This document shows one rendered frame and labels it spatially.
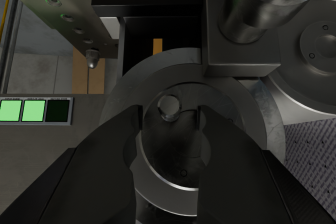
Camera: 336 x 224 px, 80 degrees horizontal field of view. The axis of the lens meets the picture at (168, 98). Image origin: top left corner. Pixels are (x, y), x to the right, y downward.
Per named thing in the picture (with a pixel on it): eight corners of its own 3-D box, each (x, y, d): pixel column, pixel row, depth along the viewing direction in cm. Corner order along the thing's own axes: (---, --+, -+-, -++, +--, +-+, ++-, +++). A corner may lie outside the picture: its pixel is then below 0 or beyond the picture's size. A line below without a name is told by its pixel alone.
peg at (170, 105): (170, 122, 11) (152, 105, 12) (170, 126, 14) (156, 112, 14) (187, 104, 12) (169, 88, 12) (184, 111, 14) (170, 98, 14)
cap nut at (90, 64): (97, 49, 51) (96, 66, 50) (102, 55, 55) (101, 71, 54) (83, 49, 51) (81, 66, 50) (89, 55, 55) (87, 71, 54)
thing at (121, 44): (131, -87, 21) (121, 81, 18) (153, 31, 44) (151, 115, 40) (127, -87, 21) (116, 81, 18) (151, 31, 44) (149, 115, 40)
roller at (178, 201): (260, 62, 16) (274, 218, 14) (208, 110, 42) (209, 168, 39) (120, 63, 17) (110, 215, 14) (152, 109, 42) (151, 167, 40)
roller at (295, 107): (387, -17, 18) (421, 116, 16) (264, 74, 43) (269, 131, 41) (252, -15, 19) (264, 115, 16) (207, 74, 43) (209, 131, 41)
